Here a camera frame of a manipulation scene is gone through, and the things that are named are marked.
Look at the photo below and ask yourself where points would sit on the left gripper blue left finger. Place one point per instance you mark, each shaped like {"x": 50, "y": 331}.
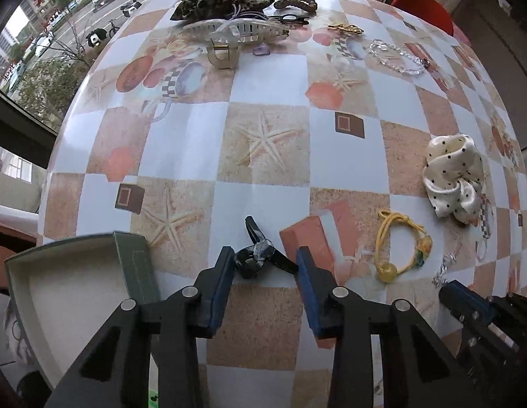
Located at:
{"x": 214, "y": 285}

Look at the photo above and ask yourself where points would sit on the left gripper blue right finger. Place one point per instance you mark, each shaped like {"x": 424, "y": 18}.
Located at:
{"x": 315, "y": 285}

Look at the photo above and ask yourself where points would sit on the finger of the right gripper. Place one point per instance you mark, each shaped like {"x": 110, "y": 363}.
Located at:
{"x": 463, "y": 302}

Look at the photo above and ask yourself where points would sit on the black small claw clip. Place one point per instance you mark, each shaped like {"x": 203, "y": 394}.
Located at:
{"x": 250, "y": 261}

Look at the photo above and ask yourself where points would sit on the cream polka dot scrunchie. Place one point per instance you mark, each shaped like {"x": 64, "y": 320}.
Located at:
{"x": 454, "y": 177}

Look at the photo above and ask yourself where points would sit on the small silver rhinestone clip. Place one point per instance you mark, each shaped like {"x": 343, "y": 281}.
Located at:
{"x": 448, "y": 261}

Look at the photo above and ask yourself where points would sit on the grey shallow tray box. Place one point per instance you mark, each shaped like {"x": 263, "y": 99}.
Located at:
{"x": 64, "y": 291}

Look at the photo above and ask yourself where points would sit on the checkered patterned tablecloth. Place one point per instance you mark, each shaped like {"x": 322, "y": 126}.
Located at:
{"x": 321, "y": 138}

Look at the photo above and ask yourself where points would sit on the large clear claw clip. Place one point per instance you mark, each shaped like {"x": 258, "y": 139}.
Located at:
{"x": 236, "y": 32}

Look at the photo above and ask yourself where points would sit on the gold bow hair clip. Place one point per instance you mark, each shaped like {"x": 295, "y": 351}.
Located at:
{"x": 346, "y": 29}

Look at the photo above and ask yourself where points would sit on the red plastic chair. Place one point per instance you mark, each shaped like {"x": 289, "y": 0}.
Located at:
{"x": 429, "y": 11}

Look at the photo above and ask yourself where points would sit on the gold square ring clip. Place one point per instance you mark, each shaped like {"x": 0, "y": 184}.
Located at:
{"x": 223, "y": 54}

